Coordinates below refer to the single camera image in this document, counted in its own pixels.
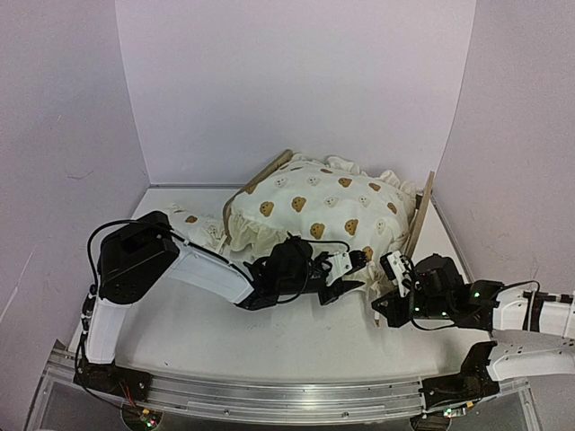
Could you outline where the small bear print pillow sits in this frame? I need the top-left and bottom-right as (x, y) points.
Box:
(164, 203), (227, 253)

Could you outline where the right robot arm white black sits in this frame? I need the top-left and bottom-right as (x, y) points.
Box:
(371, 251), (574, 412)

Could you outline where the small circuit board with leds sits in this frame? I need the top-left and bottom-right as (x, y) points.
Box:
(121, 404), (164, 430)

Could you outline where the bear print cushion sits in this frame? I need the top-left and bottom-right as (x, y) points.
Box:
(224, 152), (419, 327)

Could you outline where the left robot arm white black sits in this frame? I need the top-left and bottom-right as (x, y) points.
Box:
(74, 211), (369, 401)

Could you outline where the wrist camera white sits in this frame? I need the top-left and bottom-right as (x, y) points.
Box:
(380, 251), (415, 298)
(321, 251), (368, 286)

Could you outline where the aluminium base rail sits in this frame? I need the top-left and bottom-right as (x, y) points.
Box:
(26, 348), (541, 430)

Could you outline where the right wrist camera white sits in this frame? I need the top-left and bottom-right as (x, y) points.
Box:
(380, 251), (415, 298)

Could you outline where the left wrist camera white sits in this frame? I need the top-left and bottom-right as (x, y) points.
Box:
(321, 251), (368, 286)

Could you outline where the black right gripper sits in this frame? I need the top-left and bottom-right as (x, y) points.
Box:
(372, 289), (452, 330)

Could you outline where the wooden pet bed frame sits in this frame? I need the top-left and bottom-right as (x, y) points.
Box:
(219, 150), (436, 257)

